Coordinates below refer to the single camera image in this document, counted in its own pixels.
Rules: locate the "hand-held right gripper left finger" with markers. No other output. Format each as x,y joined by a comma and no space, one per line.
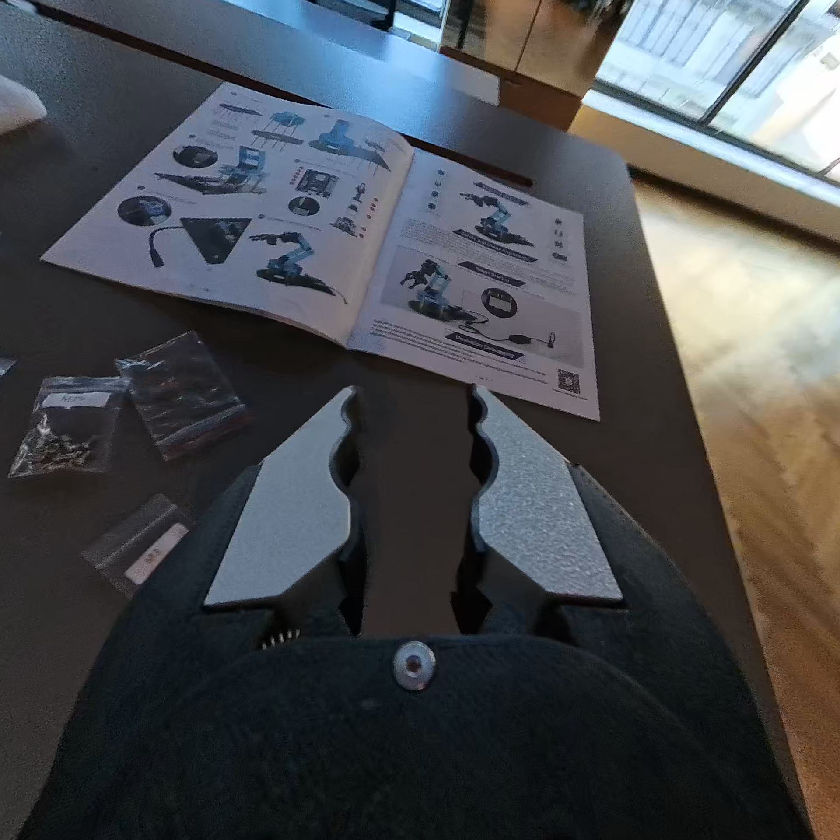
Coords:
289,525

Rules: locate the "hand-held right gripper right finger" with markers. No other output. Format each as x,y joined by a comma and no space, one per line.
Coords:
538,525

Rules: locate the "printed instruction sheet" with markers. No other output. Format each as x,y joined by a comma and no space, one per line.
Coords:
407,262

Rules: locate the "scattered small hardware bags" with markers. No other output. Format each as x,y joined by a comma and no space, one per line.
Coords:
177,394

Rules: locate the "wooden cabinet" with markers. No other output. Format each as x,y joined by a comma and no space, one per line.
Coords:
538,46

